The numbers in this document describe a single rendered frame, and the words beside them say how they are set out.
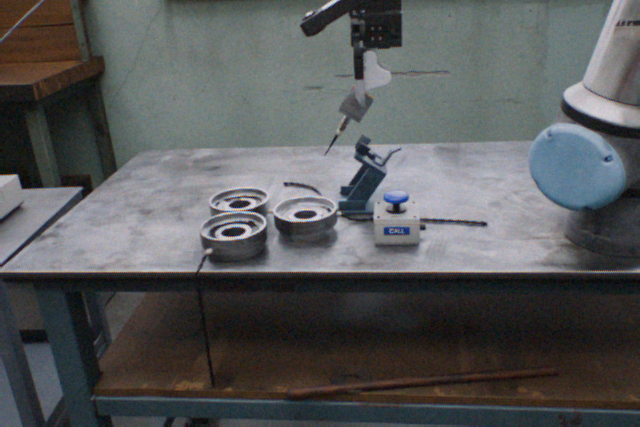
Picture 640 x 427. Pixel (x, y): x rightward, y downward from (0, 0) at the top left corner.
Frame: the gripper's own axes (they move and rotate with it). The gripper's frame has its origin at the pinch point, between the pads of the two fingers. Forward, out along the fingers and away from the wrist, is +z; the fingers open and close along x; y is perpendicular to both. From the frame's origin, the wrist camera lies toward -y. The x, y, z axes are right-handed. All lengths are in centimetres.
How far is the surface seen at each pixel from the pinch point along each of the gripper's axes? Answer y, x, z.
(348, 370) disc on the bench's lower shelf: -2.7, -16.5, 43.9
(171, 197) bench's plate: -37.4, 5.0, 19.8
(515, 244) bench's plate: 23.7, -17.0, 19.7
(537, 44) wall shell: 66, 148, 16
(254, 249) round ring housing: -16.0, -20.5, 18.2
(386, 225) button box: 4.2, -16.8, 16.3
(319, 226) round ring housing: -6.4, -15.3, 16.9
